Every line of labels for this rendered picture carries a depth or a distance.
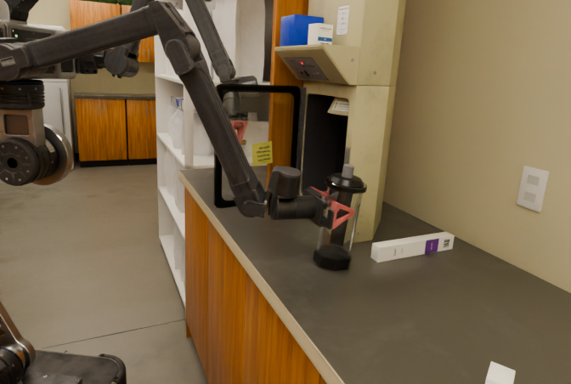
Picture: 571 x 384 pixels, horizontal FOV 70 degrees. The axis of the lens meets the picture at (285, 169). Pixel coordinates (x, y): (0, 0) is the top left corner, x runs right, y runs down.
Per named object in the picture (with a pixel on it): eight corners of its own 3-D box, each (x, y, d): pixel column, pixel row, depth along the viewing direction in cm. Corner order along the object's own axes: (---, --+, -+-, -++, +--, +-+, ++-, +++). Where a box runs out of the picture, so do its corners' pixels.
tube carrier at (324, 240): (337, 247, 116) (351, 176, 111) (360, 265, 107) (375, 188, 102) (305, 250, 111) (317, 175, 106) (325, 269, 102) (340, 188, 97)
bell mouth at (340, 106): (362, 110, 140) (364, 94, 139) (395, 117, 125) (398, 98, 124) (317, 110, 133) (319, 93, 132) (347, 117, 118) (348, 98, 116)
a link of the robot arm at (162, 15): (186, -7, 88) (170, -11, 79) (206, 56, 92) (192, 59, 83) (11, 46, 96) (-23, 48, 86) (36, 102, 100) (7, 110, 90)
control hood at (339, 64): (302, 80, 139) (305, 49, 136) (357, 85, 110) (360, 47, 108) (272, 78, 134) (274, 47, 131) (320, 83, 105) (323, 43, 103)
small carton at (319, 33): (321, 47, 120) (323, 25, 118) (331, 47, 115) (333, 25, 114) (307, 46, 117) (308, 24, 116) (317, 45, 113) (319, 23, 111)
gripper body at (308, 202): (309, 188, 106) (284, 188, 103) (330, 201, 97) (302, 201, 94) (306, 211, 108) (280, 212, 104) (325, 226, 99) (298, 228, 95)
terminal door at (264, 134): (294, 198, 147) (301, 86, 137) (214, 209, 131) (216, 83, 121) (292, 197, 147) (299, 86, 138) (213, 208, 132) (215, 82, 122)
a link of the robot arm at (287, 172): (247, 198, 103) (240, 213, 95) (254, 156, 99) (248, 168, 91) (293, 208, 103) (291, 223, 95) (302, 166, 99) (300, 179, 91)
